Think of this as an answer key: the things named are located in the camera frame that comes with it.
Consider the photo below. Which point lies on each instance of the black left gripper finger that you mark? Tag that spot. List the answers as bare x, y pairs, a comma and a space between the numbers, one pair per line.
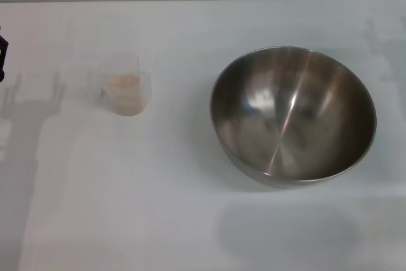
2, 58

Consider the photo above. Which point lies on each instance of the clear plastic measuring cup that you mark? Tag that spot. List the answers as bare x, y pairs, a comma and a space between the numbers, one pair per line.
122, 91

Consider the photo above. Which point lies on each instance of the stainless steel mixing bowl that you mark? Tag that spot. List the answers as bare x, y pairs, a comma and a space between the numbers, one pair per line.
295, 118

